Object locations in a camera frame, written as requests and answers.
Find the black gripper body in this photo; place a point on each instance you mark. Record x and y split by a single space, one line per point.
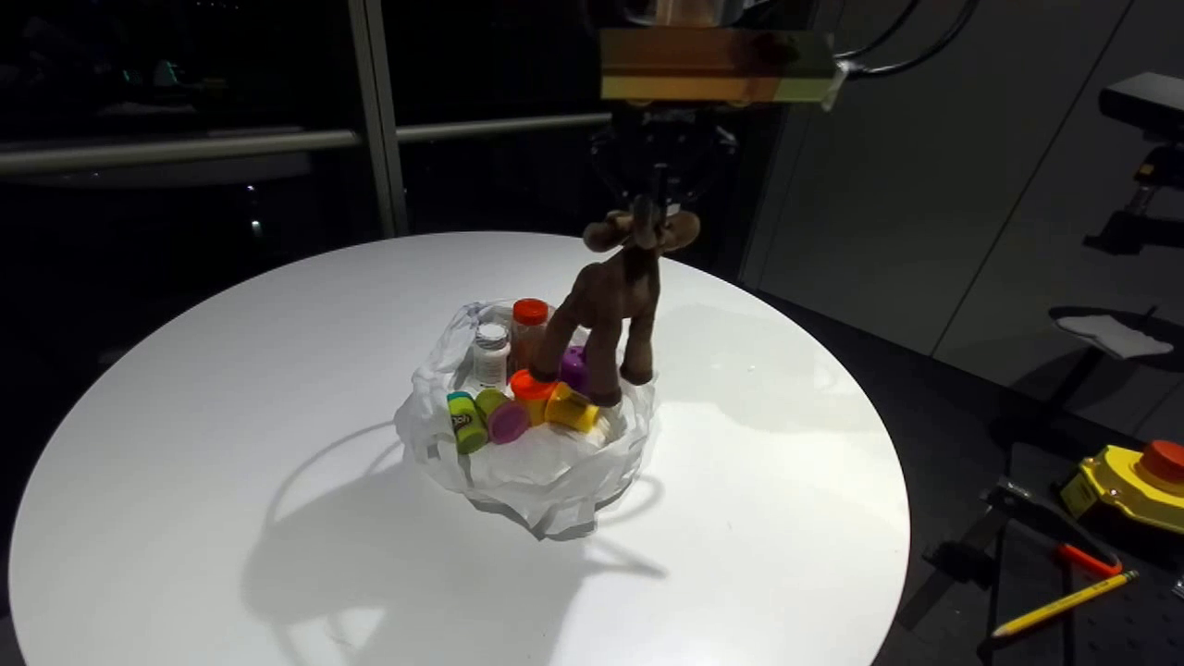
659 157

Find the brown plush moose toy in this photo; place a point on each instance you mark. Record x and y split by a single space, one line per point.
616 302

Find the spice jar with orange lid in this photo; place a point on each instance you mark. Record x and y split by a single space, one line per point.
527 332

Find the white pill bottle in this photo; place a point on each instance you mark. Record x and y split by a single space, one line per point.
492 358

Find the orange toy cup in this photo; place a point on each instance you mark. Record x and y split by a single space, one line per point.
532 390

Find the pink lidded toy tub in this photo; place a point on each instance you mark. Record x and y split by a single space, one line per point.
509 424

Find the yellow emergency stop button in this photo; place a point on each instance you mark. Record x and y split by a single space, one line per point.
1139 481

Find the metal window railing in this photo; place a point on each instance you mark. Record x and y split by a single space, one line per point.
255 145

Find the yellow pencil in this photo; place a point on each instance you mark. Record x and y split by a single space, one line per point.
1063 606

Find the vertical window frame post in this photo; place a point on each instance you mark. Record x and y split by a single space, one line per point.
379 112

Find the black camera stand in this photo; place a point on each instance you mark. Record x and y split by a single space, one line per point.
1153 105

